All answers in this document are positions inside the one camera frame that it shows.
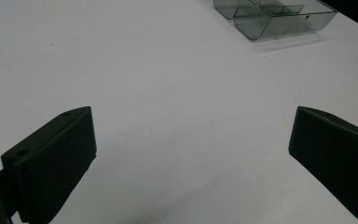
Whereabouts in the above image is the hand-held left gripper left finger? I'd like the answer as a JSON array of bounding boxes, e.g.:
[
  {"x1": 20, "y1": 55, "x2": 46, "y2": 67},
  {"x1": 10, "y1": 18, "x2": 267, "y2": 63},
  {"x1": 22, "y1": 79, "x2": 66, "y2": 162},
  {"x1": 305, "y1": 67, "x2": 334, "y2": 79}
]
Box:
[{"x1": 0, "y1": 105, "x2": 98, "y2": 224}]

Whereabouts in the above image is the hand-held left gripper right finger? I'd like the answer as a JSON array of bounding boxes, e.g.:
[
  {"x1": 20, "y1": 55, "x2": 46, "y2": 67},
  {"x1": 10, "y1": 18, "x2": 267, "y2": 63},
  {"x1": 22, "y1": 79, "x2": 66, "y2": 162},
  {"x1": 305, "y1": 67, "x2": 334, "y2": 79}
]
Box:
[{"x1": 288, "y1": 105, "x2": 358, "y2": 224}]

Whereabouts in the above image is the clear grey plastic organizer tray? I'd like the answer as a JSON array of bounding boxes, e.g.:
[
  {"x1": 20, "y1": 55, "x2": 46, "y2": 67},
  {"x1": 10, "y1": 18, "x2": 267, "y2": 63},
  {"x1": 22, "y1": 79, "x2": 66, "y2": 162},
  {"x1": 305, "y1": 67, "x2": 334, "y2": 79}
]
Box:
[{"x1": 213, "y1": 0, "x2": 338, "y2": 42}]

